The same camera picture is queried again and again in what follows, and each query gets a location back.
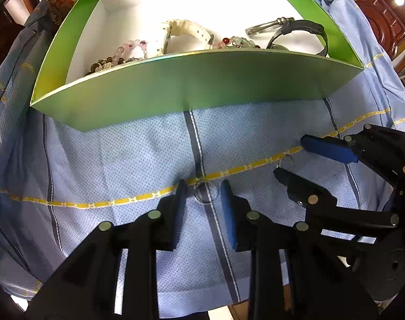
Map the pink bead bracelet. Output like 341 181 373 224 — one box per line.
112 39 150 65

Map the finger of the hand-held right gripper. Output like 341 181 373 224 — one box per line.
273 167 400 231
302 124 405 188

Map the cream white watch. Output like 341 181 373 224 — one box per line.
157 19 214 55

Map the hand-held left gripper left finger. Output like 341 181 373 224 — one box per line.
26 179 189 320

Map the red bead bracelet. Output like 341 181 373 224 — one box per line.
211 36 238 50

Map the silver bangle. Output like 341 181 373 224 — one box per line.
245 17 295 37

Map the black watch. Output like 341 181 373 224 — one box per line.
266 20 330 57

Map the light blue dotted cloth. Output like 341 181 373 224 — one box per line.
0 0 405 309

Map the brown carved wooden furniture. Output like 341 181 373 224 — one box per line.
354 0 405 45

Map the silver ring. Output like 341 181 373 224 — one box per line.
193 180 218 205
275 153 294 171

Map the jade charm bracelet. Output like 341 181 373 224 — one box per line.
231 37 261 50

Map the green cardboard box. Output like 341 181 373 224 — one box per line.
30 0 366 132

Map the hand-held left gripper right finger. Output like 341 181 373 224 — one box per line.
220 179 379 320

